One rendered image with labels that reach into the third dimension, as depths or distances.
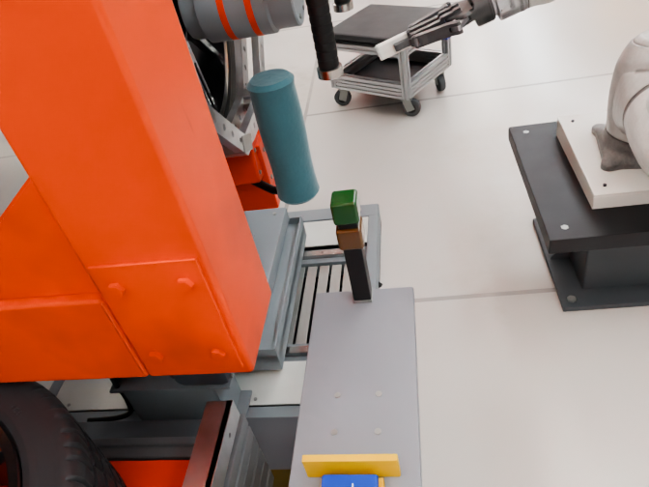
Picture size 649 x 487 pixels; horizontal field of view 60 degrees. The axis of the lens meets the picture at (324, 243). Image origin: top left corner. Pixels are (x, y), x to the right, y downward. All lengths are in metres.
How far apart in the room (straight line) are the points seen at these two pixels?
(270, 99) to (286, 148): 0.10
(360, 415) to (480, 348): 0.69
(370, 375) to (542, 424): 0.58
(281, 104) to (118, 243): 0.47
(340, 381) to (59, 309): 0.40
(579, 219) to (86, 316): 1.01
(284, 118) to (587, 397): 0.88
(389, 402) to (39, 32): 0.61
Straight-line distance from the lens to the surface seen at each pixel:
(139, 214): 0.65
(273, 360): 1.35
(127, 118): 0.59
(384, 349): 0.89
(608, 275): 1.59
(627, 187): 1.40
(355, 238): 0.86
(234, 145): 1.10
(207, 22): 1.12
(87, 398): 1.56
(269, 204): 1.31
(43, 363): 0.93
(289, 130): 1.08
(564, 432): 1.35
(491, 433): 1.33
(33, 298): 0.85
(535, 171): 1.51
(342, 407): 0.84
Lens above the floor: 1.13
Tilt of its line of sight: 39 degrees down
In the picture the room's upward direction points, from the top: 14 degrees counter-clockwise
